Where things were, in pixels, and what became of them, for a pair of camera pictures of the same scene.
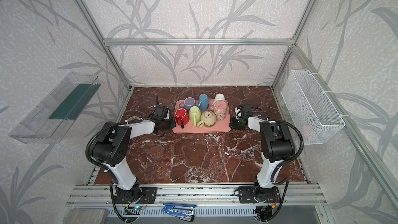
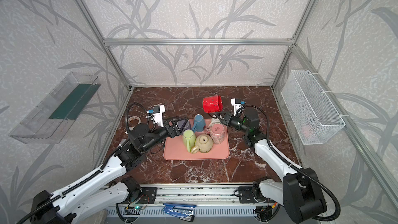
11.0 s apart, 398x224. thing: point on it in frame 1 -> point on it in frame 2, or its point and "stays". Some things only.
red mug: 182,117 -> 212,104
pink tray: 220,126 -> 174,150
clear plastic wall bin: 54,115 stays
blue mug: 203,101 -> 199,123
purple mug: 188,102 -> 187,125
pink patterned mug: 219,108 -> 216,131
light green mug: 195,115 -> 189,138
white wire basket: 312,113 stays
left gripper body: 168,123 -> 172,127
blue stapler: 183,211 stays
